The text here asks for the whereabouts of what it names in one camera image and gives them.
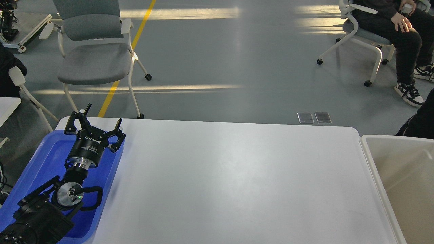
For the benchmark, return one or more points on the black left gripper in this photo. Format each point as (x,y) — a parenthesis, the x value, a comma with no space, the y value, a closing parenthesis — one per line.
(89,148)

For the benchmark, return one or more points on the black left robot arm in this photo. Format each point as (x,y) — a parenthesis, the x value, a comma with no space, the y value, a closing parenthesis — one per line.
(61,193)

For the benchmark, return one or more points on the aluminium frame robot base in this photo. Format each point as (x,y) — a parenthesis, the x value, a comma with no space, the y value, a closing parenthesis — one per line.
(18,29)

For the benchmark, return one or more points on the blue plastic tray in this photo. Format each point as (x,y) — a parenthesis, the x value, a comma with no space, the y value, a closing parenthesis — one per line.
(47,162)

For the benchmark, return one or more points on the white chair at left edge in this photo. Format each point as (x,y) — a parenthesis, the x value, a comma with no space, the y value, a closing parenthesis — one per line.
(18,79)

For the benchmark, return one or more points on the black jacket on chair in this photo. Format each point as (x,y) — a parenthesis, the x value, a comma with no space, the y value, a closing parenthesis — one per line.
(8,61)

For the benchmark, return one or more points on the grey office chair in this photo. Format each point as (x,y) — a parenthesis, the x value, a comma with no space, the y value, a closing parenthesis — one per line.
(100,63)

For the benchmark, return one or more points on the metal floor plate left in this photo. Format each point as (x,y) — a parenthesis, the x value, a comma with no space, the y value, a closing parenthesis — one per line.
(305,118)

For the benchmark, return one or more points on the metal floor plate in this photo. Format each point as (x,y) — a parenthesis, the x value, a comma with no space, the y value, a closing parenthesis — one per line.
(305,118)
(323,117)

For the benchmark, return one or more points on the metal floor plate right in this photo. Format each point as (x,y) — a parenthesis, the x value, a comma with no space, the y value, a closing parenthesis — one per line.
(323,117)

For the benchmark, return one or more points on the white chair with blue seat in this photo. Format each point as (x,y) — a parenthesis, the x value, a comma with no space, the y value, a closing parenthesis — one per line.
(382,47)

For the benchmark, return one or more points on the beige plastic bin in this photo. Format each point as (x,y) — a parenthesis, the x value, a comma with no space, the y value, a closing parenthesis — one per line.
(403,171)

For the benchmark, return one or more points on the standing person in black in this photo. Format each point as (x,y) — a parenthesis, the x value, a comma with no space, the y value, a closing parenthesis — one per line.
(421,124)

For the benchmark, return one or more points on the seated person in black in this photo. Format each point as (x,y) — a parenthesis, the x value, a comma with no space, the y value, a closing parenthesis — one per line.
(411,31)

